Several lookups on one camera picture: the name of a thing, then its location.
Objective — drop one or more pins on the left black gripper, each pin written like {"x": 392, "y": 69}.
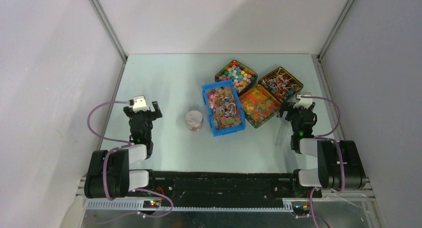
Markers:
{"x": 129, "y": 112}

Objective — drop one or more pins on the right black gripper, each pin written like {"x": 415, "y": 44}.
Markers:
{"x": 286, "y": 106}

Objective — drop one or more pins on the clear plastic scoop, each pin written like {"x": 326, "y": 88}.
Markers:
{"x": 284, "y": 130}

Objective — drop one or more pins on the silver jar lid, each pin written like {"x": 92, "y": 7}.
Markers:
{"x": 193, "y": 115}

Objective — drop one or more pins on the clear plastic jar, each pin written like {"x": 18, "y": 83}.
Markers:
{"x": 195, "y": 125}

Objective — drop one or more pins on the blue plastic candy bin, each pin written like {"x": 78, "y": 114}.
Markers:
{"x": 225, "y": 112}

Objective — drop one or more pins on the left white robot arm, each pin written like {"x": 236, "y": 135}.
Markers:
{"x": 122, "y": 160}

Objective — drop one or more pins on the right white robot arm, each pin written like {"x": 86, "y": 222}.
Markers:
{"x": 338, "y": 163}

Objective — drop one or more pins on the tin of gummy candies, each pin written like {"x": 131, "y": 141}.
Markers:
{"x": 259, "y": 105}

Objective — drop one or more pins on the tin of square candies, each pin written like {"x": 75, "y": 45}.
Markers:
{"x": 242, "y": 76}

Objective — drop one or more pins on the tin of lollipops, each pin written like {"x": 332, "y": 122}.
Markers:
{"x": 281, "y": 84}

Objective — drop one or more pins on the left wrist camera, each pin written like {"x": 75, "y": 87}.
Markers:
{"x": 139, "y": 104}

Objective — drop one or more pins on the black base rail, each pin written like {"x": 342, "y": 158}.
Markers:
{"x": 206, "y": 190}

